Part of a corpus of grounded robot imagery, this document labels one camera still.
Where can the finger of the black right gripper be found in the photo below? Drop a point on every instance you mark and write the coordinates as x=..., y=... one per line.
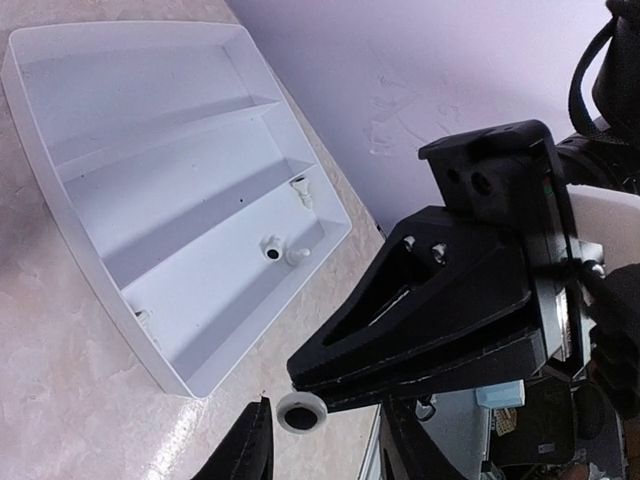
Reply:
x=445, y=305

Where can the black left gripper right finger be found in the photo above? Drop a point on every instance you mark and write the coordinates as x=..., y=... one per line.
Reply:
x=407, y=451

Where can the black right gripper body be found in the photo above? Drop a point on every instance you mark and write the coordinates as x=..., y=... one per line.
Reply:
x=515, y=177

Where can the white chess pawn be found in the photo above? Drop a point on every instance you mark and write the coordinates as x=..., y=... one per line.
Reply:
x=301, y=412

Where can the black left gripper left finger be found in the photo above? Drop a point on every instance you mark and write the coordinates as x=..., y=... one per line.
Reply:
x=247, y=450

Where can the white chess piece in tray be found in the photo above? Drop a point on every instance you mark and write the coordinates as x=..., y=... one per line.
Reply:
x=274, y=249
x=301, y=185
x=143, y=318

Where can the white plastic tray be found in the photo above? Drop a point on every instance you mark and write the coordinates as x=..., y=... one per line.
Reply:
x=164, y=150

